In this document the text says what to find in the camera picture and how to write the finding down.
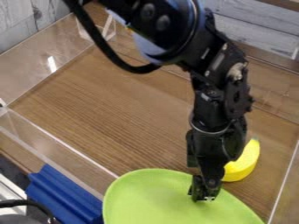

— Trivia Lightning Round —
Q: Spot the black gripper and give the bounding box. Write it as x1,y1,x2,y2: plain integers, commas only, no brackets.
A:
185,117,247,202

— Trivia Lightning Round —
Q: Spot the yellow toy banana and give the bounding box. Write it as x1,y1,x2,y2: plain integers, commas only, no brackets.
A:
223,138,260,182

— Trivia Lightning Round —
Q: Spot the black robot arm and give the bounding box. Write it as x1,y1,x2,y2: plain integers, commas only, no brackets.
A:
97,0,253,201

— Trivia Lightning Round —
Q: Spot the green plate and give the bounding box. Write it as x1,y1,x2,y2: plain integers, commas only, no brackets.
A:
102,169,264,224

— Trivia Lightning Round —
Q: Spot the blue plastic block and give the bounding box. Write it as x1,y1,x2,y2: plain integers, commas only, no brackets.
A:
25,164,104,224

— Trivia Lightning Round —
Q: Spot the clear acrylic corner bracket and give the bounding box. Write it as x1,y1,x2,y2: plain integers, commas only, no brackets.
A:
76,16,116,41

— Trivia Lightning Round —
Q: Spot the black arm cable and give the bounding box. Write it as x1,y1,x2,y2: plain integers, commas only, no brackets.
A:
62,0,162,74

